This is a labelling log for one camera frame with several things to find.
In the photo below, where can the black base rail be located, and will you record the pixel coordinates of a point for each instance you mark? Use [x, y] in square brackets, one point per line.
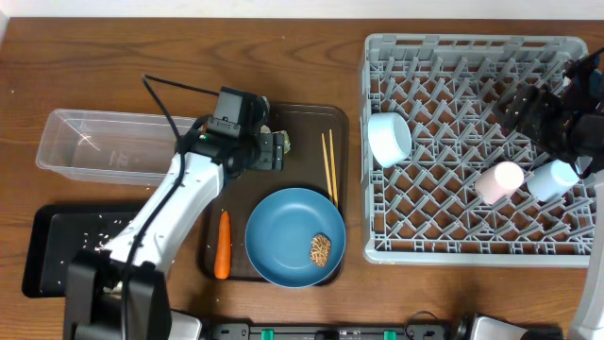
[242, 331]

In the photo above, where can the pink cup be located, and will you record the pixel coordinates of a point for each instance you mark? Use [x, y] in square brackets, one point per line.
[498, 181]

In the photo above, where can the clear plastic bin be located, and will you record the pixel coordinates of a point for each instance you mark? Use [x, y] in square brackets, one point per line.
[107, 146]

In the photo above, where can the dark brown serving tray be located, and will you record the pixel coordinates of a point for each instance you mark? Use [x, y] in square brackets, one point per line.
[303, 167]

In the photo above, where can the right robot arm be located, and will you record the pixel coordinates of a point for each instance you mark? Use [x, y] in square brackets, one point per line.
[583, 95]

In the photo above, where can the white rice pile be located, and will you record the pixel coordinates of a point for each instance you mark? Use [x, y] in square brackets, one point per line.
[69, 233]

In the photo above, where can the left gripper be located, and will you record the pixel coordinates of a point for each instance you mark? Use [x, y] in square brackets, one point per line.
[275, 157]

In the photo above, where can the green foil wrapper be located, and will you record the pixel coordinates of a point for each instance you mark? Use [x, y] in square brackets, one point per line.
[286, 141]

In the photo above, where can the light blue cup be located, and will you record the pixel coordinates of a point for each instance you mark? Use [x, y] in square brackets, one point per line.
[552, 180]

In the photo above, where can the light blue bowl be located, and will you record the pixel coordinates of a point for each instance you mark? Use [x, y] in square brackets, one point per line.
[389, 138]

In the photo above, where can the blue plate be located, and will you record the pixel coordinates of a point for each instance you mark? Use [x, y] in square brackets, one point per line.
[279, 233]

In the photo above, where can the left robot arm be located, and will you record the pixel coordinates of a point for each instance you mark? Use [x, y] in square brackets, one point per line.
[121, 293]

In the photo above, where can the right wooden chopstick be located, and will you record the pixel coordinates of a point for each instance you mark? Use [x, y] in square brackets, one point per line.
[333, 170]

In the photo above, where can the black waste tray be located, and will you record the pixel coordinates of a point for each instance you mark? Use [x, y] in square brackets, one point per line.
[41, 224]

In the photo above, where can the orange carrot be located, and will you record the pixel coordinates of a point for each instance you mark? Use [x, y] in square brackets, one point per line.
[222, 261]

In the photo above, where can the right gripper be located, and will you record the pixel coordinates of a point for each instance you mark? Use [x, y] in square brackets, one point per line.
[531, 108]

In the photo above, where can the brown mushroom piece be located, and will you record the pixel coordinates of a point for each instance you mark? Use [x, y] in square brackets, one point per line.
[320, 250]

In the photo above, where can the grey dishwasher rack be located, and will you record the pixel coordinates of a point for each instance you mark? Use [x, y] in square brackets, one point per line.
[425, 210]

